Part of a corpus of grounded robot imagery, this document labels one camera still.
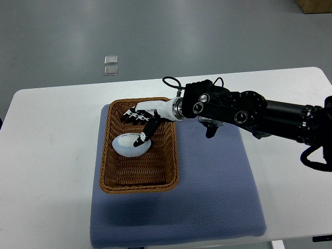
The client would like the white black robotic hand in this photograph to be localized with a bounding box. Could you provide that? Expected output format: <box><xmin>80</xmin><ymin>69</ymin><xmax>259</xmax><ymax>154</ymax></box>
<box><xmin>121</xmin><ymin>97</ymin><xmax>185</xmax><ymax>147</ymax></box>

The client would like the light blue plush toy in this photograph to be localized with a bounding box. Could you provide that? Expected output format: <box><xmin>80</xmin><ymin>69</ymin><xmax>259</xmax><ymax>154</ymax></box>
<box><xmin>112</xmin><ymin>132</ymin><xmax>151</xmax><ymax>157</ymax></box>

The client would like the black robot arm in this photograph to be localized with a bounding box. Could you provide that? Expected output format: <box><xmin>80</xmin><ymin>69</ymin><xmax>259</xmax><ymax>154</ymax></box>
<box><xmin>182</xmin><ymin>80</ymin><xmax>331</xmax><ymax>172</ymax></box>

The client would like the brown wicker basket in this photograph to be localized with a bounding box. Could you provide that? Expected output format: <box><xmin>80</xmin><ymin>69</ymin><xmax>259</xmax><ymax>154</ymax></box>
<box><xmin>99</xmin><ymin>98</ymin><xmax>179</xmax><ymax>194</ymax></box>

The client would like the lower metal floor plate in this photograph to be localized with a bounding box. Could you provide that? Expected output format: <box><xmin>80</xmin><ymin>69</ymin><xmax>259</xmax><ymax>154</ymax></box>
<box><xmin>104</xmin><ymin>65</ymin><xmax>118</xmax><ymax>76</ymax></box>

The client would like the metal floor plate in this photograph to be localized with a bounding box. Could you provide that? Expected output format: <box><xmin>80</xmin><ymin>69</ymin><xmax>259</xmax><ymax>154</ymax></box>
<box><xmin>104</xmin><ymin>65</ymin><xmax>118</xmax><ymax>76</ymax></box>
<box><xmin>104</xmin><ymin>55</ymin><xmax>118</xmax><ymax>65</ymax></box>

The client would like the upper metal floor plate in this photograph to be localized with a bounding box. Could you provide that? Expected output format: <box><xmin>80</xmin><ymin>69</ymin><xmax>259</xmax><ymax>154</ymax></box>
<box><xmin>104</xmin><ymin>55</ymin><xmax>118</xmax><ymax>65</ymax></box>

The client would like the blue quilted mat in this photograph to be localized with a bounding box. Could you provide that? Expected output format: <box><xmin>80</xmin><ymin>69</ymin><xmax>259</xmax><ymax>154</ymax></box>
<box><xmin>90</xmin><ymin>105</ymin><xmax>266</xmax><ymax>248</ymax></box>

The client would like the brown cardboard box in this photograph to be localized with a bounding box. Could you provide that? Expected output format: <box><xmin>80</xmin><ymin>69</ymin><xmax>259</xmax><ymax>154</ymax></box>
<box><xmin>296</xmin><ymin>0</ymin><xmax>332</xmax><ymax>14</ymax></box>

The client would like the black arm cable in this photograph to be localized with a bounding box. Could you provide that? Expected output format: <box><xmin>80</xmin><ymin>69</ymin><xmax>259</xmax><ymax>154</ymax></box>
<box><xmin>162</xmin><ymin>76</ymin><xmax>185</xmax><ymax>96</ymax></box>

